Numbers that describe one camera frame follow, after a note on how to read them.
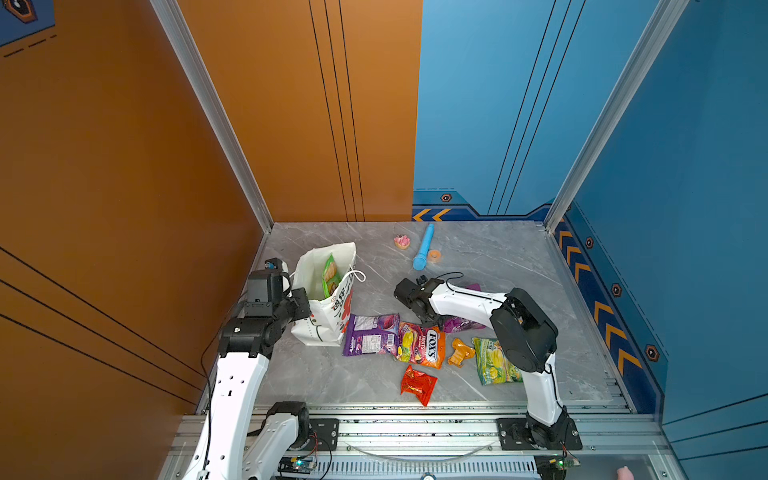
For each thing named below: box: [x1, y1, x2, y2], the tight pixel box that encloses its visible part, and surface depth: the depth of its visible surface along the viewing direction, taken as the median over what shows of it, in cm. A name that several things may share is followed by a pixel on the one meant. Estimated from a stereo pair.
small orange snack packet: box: [448, 338, 476, 368], surface depth 87 cm
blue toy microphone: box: [412, 223, 435, 271], surface depth 107 cm
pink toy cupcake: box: [393, 235, 411, 250], surface depth 114 cm
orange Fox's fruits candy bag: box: [398, 322, 447, 370], surface depth 87 cm
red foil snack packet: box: [400, 365, 438, 407], surface depth 81 cm
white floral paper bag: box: [289, 242, 366, 347], surface depth 80 cm
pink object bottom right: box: [616, 465, 635, 480], surface depth 68 cm
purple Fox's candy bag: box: [343, 313, 401, 356], surface depth 89 cm
